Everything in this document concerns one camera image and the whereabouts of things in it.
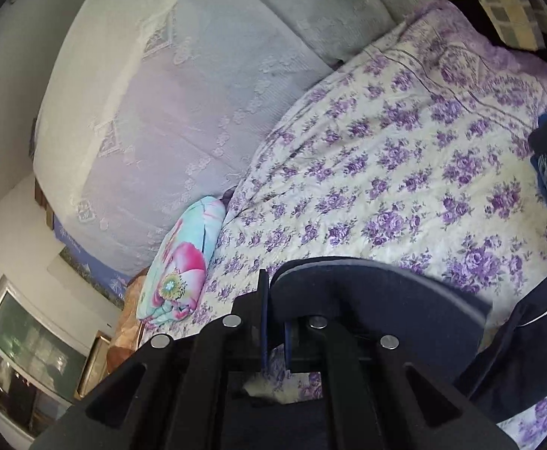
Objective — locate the white lace cover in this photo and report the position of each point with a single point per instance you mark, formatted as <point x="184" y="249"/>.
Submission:
<point x="170" y="117"/>

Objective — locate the grey cushion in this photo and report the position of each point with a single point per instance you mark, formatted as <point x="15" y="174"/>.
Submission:
<point x="330" y="4"/>

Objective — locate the gold picture frame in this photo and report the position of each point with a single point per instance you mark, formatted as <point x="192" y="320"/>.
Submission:
<point x="90" y="365"/>

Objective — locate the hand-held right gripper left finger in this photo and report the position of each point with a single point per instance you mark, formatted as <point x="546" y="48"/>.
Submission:
<point x="264" y="337"/>

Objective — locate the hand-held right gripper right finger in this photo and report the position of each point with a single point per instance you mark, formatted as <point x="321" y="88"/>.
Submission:
<point x="288" y="348"/>

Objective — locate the purple floral bedspread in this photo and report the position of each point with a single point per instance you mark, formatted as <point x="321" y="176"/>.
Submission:
<point x="395" y="159"/>

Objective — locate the silver framed screen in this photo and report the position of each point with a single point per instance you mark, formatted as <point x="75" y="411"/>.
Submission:
<point x="25" y="356"/>

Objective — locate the navy pants with white piping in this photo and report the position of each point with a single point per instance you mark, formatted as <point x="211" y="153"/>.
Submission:
<point x="517" y="351"/>

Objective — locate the brown cushion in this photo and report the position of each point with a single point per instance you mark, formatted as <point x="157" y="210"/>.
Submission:
<point x="126" y="328"/>

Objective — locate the colourful floral folded blanket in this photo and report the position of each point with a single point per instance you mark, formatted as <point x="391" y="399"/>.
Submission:
<point x="179" y="267"/>

